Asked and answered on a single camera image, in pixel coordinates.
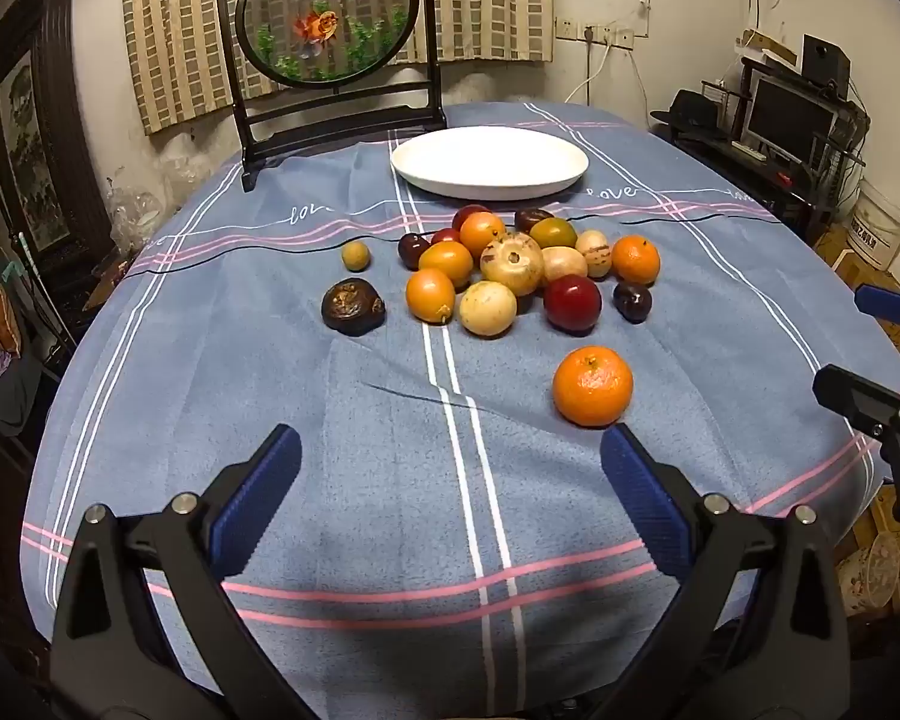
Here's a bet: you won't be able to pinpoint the clear floral plastic container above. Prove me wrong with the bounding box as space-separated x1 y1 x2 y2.
838 531 900 616

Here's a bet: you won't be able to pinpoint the black hat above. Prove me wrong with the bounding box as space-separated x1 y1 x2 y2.
649 88 730 139

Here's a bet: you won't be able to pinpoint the clear plastic bags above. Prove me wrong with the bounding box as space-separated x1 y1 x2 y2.
107 131 222 256

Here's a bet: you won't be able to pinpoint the blue striped tablecloth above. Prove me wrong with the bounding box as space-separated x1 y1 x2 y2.
21 101 900 720

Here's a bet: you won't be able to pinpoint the computer monitor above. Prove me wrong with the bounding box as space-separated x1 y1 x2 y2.
745 76 839 155

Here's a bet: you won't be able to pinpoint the white cable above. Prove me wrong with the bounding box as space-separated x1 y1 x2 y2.
562 37 616 104

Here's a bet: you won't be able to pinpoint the black computer desk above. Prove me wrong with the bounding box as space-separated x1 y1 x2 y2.
664 60 871 241

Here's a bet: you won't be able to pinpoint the dark framed painting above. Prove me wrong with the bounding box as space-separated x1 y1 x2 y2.
0 0 115 271

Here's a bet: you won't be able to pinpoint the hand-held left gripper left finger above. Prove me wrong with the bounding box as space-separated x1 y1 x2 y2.
49 424 323 720

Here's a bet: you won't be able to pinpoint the round goldfish screen on stand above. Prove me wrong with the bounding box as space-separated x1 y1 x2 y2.
214 0 449 193

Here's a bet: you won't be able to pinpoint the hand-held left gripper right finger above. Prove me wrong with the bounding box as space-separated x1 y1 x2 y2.
592 422 852 720

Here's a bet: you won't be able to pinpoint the smooth orange fruit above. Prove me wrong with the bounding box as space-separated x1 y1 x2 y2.
418 241 474 288
459 211 508 260
406 268 457 325

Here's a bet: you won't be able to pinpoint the large beige round fruit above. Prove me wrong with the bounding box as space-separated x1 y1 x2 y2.
480 232 545 296

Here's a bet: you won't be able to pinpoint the beige patterned curtain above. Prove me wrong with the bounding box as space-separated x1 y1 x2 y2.
122 0 554 137

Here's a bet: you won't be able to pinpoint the speckled beige fruit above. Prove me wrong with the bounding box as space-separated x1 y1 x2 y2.
575 229 611 278

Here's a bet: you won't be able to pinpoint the black speaker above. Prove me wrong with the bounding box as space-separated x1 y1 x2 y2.
801 34 851 85

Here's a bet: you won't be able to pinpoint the white oval plate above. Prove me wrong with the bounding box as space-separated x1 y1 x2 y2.
390 127 590 202

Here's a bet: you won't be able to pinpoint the green and yellow citrus fruit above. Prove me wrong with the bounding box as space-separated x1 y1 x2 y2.
529 217 578 250

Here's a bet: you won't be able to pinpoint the orange mandarin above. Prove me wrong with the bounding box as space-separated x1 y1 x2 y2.
610 235 661 286
553 346 635 428

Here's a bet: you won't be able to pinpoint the wrinkled dark brown fruit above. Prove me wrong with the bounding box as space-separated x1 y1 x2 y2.
321 278 386 333

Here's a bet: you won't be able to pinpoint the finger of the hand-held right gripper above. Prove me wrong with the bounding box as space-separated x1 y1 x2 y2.
812 364 900 522
853 283 900 332

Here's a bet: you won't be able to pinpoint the green and white stick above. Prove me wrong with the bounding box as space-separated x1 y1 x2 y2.
15 232 80 368

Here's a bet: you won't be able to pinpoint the white plastic bucket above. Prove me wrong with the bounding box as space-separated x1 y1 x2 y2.
849 178 900 271

